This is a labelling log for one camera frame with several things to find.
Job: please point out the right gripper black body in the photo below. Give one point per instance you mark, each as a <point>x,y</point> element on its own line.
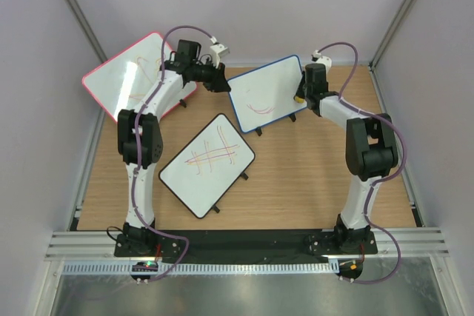
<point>301,92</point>

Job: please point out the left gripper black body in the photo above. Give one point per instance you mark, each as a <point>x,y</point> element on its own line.
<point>203,74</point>

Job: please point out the yellow black whiteboard eraser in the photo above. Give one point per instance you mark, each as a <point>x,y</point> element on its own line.
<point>298,99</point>

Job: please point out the blue framed whiteboard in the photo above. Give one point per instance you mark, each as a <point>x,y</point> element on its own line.
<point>266,94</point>

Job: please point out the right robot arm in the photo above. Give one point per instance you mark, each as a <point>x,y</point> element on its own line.
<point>370,154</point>

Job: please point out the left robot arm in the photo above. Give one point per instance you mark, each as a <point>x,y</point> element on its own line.
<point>140,141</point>

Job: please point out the black framed whiteboard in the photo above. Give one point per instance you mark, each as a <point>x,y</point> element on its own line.
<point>203,171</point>

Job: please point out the pink framed whiteboard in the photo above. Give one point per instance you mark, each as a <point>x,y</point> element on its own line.
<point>122,82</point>

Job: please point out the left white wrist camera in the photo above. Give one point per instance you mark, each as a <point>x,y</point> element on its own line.
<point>217,51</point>

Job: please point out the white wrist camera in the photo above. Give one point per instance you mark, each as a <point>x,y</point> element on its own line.
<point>319,58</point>
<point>217,51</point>

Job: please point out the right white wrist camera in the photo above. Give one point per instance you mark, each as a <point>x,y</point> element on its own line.
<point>319,58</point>

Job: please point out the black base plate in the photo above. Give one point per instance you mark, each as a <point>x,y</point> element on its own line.
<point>239,243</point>

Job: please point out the aluminium frame rail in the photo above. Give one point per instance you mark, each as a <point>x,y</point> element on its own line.
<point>90,245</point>

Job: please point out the slotted cable duct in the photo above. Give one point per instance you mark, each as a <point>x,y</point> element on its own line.
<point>145,268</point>

